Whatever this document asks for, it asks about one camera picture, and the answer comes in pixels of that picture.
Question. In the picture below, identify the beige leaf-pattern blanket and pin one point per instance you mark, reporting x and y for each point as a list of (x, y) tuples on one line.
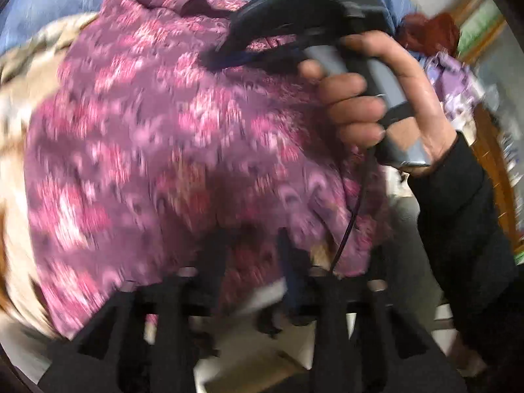
[(29, 74)]

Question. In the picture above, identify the person's right hand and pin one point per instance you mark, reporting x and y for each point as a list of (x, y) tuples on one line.
[(356, 116)]

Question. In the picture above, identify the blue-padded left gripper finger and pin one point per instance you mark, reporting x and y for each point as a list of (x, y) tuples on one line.
[(284, 58)]

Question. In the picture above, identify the wooden framed cabinet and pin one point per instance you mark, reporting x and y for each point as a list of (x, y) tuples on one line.
[(480, 23)]

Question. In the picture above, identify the black sleeved right forearm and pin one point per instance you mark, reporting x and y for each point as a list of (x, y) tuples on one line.
[(470, 256)]

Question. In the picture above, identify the purple floral garment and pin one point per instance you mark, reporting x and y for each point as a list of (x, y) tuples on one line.
[(142, 152)]

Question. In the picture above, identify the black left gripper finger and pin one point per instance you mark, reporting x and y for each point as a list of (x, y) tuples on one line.
[(295, 264), (211, 263)]

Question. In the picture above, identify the red cloth pile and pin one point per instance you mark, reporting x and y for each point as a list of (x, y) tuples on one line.
[(429, 36)]

